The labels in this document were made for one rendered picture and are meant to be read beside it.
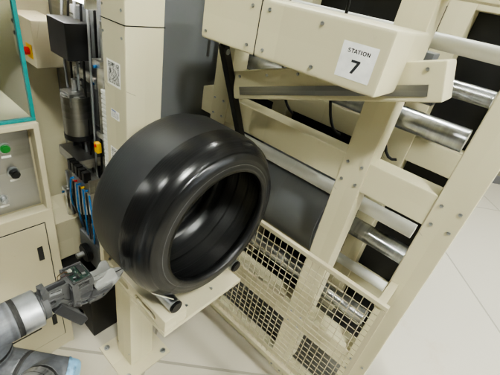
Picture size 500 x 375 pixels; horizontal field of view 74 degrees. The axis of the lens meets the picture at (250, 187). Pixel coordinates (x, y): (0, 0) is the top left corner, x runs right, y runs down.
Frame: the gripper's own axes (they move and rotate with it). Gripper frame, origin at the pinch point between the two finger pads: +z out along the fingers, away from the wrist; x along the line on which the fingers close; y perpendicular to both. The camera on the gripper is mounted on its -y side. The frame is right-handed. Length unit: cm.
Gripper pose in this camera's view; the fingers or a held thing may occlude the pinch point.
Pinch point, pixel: (118, 272)
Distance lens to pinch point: 103.4
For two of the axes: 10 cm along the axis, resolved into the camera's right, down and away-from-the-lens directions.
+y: 1.8, -8.4, -5.1
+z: 6.5, -2.9, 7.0
